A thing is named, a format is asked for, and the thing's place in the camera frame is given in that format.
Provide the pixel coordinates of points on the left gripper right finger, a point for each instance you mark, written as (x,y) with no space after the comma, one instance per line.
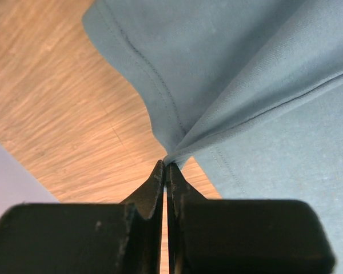
(242,236)

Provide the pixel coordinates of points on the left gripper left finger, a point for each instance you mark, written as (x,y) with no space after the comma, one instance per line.
(123,237)

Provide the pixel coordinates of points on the grey-blue t shirt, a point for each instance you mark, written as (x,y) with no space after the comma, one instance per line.
(252,90)

